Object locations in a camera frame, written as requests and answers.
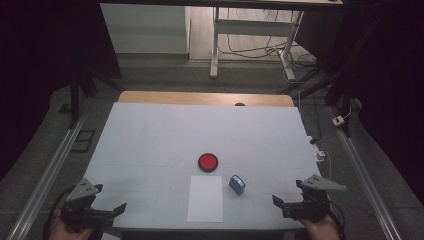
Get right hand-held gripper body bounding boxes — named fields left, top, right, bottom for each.
left=281, top=174, right=348, bottom=223

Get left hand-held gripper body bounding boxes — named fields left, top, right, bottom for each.
left=59, top=178, right=117, bottom=231

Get blue stamp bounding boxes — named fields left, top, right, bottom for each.
left=228, top=174, right=247, bottom=196

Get person's right hand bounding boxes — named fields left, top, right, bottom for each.
left=299, top=213, right=342, bottom=240

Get person's left hand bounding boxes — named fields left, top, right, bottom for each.
left=49, top=218, right=95, bottom=240

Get white power strip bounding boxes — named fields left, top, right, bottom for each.
left=309, top=135, right=327, bottom=163

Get black floor socket plate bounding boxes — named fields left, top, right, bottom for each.
left=70, top=129, right=97, bottom=154

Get white paper sheet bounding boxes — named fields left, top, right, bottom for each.
left=186, top=175, right=224, bottom=223

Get red ink pad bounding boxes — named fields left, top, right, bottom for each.
left=197, top=153, right=219, bottom=173

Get black tripod stand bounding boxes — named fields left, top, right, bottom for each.
left=67, top=64, right=125, bottom=130
left=279, top=0, right=371, bottom=138

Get black curtain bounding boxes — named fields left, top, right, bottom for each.
left=296, top=0, right=424, bottom=204
left=0, top=0, right=123, bottom=183

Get white cabinet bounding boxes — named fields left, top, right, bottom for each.
left=99, top=3, right=192, bottom=56

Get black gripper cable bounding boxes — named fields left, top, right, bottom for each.
left=328, top=199, right=347, bottom=240
left=42, top=185, right=74, bottom=240

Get thin white cable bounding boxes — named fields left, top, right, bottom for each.
left=323, top=150, right=334, bottom=181

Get aluminium rail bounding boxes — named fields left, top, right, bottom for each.
left=6, top=99, right=92, bottom=240
left=328, top=105, right=405, bottom=240

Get black floor cables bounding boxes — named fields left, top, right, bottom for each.
left=218, top=8, right=318, bottom=69

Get white desk with metal frame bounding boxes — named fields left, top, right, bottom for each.
left=209, top=0, right=344, bottom=81

